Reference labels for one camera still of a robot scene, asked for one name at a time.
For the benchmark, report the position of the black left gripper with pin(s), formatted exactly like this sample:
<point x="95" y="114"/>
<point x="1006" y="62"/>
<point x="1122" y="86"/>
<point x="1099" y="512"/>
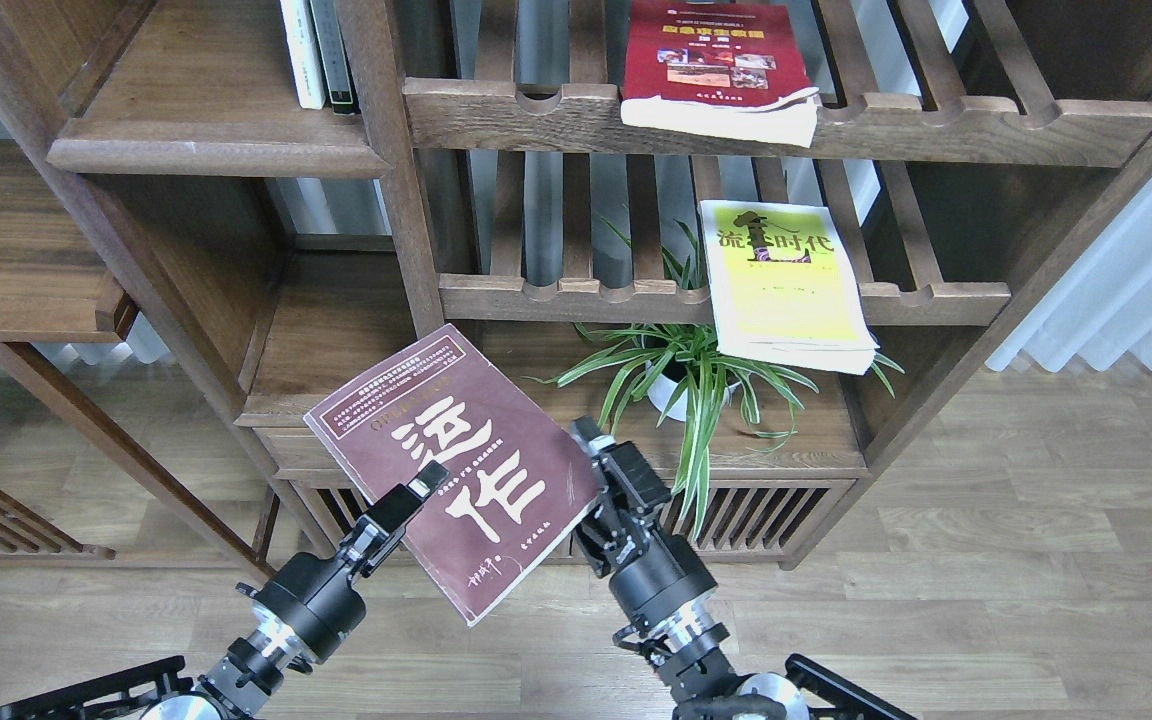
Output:
<point x="310" y="606"/>

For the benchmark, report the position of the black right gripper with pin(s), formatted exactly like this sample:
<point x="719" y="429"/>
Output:
<point x="657" y="578"/>

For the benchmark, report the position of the dark brown book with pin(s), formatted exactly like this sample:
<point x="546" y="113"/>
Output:
<point x="517" y="483"/>

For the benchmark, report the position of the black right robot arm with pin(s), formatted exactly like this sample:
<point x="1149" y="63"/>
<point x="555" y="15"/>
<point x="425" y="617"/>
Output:
<point x="705" y="686"/>

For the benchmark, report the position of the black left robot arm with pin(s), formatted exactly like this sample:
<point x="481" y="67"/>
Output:
<point x="236" y="687"/>

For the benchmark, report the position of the white plant pot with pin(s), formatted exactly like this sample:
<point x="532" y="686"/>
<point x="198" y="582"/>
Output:
<point x="688" y="391"/>

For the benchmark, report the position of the green spider plant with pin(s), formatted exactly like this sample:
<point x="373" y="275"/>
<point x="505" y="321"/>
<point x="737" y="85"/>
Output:
<point x="767" y="391"/>

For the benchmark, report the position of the yellow green book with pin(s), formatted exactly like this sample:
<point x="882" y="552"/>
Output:
<point x="782" y="288"/>

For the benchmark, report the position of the dark wooden bookshelf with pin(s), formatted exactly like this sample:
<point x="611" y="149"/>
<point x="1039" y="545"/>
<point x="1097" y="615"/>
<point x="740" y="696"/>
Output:
<point x="279" y="249"/>

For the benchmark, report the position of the red book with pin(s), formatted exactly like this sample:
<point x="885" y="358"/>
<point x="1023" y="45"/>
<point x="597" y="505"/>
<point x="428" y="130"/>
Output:
<point x="725" y="70"/>

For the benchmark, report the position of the white upright book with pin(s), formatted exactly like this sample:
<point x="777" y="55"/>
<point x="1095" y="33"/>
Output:
<point x="301" y="40"/>

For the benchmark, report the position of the dark upright book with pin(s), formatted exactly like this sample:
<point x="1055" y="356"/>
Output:
<point x="340" y="88"/>

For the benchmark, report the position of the white curtain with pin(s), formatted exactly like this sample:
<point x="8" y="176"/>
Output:
<point x="1100" y="312"/>

